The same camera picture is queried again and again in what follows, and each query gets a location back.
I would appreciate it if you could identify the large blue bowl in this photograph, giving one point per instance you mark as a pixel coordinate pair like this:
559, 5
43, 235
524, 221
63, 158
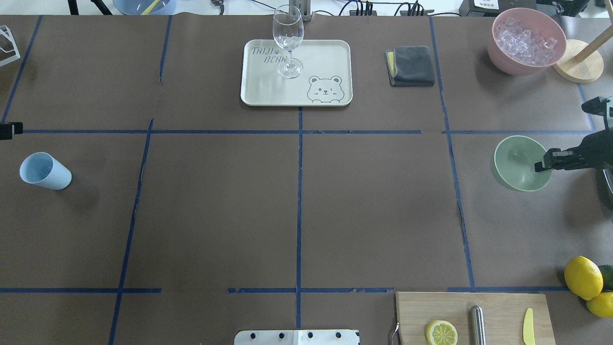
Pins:
136, 7

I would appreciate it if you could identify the lemon half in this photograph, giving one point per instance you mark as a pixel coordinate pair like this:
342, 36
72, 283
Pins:
441, 332

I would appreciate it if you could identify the metal clamp tool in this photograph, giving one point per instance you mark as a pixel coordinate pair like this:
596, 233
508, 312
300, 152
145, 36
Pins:
219, 4

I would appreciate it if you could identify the light blue plastic cup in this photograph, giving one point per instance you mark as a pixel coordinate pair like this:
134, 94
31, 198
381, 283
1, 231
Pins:
41, 169

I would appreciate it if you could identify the yellow lemon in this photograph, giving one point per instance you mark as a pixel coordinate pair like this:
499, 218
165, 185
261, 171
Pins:
601, 305
583, 278

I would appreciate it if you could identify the green lime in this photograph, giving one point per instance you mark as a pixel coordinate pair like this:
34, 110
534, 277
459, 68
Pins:
607, 276

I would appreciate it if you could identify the yellow plastic knife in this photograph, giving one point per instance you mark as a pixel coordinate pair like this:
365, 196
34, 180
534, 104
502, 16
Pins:
528, 335

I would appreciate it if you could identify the brown paper table mat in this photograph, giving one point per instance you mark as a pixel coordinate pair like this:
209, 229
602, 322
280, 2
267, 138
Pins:
191, 216

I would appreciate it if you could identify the wooden mug tree stand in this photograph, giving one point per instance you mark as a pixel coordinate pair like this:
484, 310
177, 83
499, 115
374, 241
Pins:
581, 61

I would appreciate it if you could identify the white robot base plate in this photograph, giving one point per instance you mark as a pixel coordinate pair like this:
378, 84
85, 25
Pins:
298, 337

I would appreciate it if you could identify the black camera tripod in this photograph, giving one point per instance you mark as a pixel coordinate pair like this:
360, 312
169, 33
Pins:
101, 7

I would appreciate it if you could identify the clear wine glass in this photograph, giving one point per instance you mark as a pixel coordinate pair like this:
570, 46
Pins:
288, 33

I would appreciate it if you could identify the mint green bowl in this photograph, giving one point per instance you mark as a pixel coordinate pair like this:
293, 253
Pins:
514, 162

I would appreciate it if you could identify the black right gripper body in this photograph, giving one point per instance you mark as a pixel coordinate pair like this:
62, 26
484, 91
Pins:
595, 149

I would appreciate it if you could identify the pink bowl of ice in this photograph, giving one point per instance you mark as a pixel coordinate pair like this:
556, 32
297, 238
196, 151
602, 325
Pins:
524, 41

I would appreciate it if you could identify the white wire cup rack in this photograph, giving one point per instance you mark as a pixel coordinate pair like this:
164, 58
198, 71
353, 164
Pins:
9, 52

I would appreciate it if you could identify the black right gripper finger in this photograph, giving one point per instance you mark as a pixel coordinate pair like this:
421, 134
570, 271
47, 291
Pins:
557, 159

